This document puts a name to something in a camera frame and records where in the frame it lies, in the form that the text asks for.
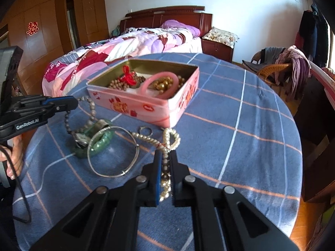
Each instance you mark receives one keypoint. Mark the silver bangle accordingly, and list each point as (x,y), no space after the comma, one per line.
(123,172)

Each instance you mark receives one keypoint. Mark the floral cushion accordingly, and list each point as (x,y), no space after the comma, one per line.
(221,36)

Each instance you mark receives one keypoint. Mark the wooden wardrobe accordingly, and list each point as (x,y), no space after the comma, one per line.
(47,57)

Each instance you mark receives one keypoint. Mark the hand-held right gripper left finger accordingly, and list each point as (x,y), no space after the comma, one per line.
(156,177)

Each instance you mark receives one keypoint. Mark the pink bangle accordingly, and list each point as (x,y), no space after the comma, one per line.
(144,87)

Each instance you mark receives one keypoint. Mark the floral pillow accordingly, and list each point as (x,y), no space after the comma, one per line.
(329,71)

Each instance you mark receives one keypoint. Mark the wooden bed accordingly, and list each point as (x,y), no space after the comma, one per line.
(170,18)

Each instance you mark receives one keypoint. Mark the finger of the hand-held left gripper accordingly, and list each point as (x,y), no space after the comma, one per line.
(65,107)
(62,100)

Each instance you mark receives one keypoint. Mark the red paper decoration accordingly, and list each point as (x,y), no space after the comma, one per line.
(33,28)

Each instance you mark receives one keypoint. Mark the blue checked tablecloth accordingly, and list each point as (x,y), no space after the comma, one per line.
(222,109)

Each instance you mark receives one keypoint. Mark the patchwork quilt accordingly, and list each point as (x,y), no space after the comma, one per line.
(125,44)

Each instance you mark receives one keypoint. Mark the pink purple garments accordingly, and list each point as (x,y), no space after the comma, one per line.
(298,68)

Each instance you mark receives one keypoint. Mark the wooden nightstand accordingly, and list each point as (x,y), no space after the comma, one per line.
(214,48)

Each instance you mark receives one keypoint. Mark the pink tin box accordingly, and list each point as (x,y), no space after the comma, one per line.
(125,107)

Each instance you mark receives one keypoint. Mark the metal wristwatch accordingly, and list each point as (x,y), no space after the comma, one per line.
(81,138)

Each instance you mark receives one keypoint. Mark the person's left hand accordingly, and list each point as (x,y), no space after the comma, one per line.
(17,157)

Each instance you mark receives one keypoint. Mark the dark grey garment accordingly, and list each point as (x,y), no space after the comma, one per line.
(269,55)

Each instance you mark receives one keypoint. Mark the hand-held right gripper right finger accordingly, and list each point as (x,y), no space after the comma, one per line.
(174,183)

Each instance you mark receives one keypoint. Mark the teal cloth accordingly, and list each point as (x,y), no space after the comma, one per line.
(115,31)

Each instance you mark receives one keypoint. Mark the purple pillow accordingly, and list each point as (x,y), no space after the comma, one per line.
(180,27)

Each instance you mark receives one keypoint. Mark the hanging dark coats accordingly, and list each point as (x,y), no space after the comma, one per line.
(311,36)

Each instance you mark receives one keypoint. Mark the wicker chair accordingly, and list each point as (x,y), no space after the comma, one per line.
(269,70)

